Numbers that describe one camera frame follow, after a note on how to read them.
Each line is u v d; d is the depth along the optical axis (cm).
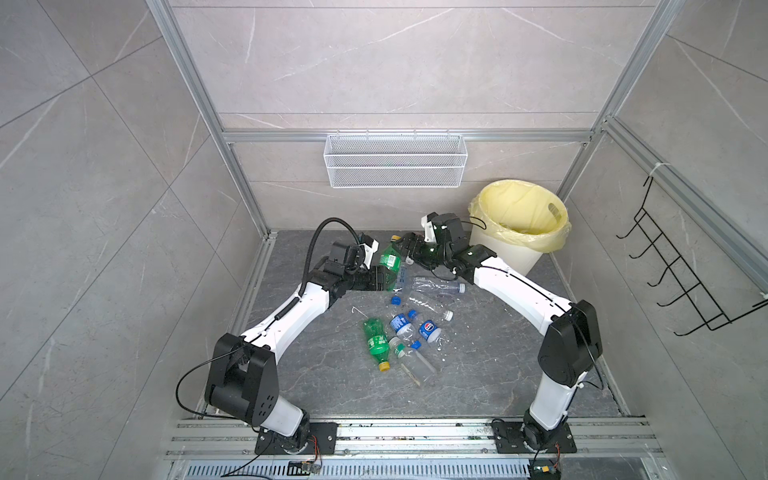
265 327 47
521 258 88
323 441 73
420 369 83
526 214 99
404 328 88
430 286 98
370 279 74
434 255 71
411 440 75
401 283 99
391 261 81
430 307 93
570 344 46
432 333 87
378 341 84
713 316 58
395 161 101
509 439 73
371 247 77
